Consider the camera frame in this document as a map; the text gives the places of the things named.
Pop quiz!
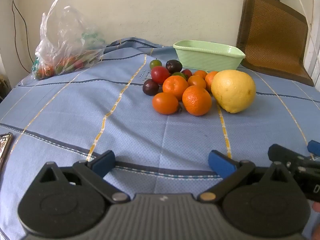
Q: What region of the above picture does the smooth shiny orange fruit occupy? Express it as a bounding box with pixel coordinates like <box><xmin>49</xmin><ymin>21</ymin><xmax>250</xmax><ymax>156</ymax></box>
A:
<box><xmin>152</xmin><ymin>92</ymin><xmax>183</xmax><ymax>115</ymax></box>

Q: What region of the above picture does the light green plastic basket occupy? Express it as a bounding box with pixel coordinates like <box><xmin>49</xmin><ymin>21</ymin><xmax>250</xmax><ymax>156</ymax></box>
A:
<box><xmin>173</xmin><ymin>40</ymin><xmax>246</xmax><ymax>73</ymax></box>

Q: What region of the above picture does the black wall cable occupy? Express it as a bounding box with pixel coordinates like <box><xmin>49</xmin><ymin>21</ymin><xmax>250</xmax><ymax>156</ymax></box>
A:
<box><xmin>8</xmin><ymin>0</ymin><xmax>32</xmax><ymax>73</ymax></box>

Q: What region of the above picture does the person's right hand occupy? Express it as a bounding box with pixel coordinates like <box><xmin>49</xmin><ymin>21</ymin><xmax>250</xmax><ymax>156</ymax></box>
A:
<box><xmin>311</xmin><ymin>201</ymin><xmax>320</xmax><ymax>238</ymax></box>

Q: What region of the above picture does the blue striped cloth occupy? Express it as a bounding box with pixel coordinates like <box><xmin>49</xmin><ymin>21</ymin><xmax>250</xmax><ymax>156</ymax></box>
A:
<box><xmin>0</xmin><ymin>37</ymin><xmax>320</xmax><ymax>240</ymax></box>

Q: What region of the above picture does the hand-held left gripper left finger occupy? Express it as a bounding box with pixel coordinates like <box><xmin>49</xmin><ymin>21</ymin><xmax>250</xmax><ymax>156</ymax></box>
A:
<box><xmin>35</xmin><ymin>150</ymin><xmax>131</xmax><ymax>204</ymax></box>

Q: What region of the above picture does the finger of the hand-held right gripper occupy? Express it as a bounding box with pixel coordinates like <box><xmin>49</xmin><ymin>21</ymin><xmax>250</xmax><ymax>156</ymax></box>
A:
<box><xmin>268</xmin><ymin>144</ymin><xmax>316</xmax><ymax>176</ymax></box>
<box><xmin>307</xmin><ymin>140</ymin><xmax>320</xmax><ymax>156</ymax></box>

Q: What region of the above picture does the large yellow pomelo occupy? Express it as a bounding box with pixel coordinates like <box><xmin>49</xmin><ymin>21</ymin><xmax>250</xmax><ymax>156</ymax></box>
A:
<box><xmin>211</xmin><ymin>70</ymin><xmax>257</xmax><ymax>114</ymax></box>

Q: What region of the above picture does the dark purple plum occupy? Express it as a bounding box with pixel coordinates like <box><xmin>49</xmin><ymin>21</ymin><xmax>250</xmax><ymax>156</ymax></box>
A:
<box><xmin>165</xmin><ymin>59</ymin><xmax>183</xmax><ymax>74</ymax></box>
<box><xmin>143</xmin><ymin>79</ymin><xmax>160</xmax><ymax>96</ymax></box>

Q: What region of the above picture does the large dimpled mandarin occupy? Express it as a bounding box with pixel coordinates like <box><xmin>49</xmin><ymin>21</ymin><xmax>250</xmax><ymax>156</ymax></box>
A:
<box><xmin>182</xmin><ymin>85</ymin><xmax>212</xmax><ymax>116</ymax></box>

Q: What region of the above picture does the clear plastic bag of produce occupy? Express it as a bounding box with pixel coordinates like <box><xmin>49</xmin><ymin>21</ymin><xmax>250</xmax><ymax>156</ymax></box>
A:
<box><xmin>21</xmin><ymin>0</ymin><xmax>106</xmax><ymax>85</ymax></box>

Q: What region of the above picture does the brown woven seat cushion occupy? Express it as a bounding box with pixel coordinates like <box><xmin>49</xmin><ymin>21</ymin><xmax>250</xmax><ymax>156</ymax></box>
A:
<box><xmin>236</xmin><ymin>0</ymin><xmax>315</xmax><ymax>87</ymax></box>

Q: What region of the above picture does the smartphone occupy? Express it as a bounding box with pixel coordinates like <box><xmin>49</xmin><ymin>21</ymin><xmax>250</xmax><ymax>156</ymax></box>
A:
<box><xmin>0</xmin><ymin>132</ymin><xmax>14</xmax><ymax>171</ymax></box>

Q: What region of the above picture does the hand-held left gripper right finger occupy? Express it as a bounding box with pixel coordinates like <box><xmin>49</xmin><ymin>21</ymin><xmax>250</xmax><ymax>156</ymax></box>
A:
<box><xmin>199</xmin><ymin>150</ymin><xmax>294</xmax><ymax>204</ymax></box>

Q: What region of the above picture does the large red plum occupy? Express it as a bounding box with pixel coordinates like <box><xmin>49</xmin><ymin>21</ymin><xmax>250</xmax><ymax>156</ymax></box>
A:
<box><xmin>151</xmin><ymin>66</ymin><xmax>171</xmax><ymax>85</ymax></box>

